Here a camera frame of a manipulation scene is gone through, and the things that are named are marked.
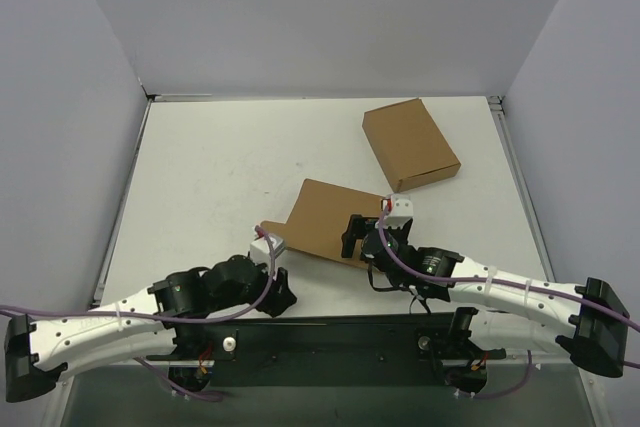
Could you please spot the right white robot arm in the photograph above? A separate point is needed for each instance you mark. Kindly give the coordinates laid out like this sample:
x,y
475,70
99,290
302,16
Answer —
x,y
587,321

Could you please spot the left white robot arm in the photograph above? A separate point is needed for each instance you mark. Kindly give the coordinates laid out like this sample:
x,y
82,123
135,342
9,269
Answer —
x,y
42,350

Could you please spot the cardboard box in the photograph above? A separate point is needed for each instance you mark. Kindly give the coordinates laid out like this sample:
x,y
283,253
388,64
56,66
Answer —
x,y
320,216
409,146

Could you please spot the folded closed cardboard box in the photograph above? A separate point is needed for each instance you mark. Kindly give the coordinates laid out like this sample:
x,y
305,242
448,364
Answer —
x,y
409,146

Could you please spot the aluminium frame rail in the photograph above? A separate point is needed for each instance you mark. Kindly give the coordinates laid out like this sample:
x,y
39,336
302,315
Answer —
x,y
520,197

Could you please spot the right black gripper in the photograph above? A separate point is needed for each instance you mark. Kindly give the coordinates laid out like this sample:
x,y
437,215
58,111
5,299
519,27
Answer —
x,y
354,235

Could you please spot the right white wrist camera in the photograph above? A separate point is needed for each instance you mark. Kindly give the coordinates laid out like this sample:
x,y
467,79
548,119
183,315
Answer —
x,y
397,211

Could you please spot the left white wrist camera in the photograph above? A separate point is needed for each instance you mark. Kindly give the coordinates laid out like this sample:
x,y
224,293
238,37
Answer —
x,y
266,248

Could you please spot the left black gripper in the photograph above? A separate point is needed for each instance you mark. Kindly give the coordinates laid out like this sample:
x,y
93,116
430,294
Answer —
x,y
279,294

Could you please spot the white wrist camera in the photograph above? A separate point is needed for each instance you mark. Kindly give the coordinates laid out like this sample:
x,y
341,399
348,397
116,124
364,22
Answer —
x,y
397,211
266,248

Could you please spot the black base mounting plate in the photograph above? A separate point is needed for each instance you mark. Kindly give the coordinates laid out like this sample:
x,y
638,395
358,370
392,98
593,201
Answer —
x,y
395,350

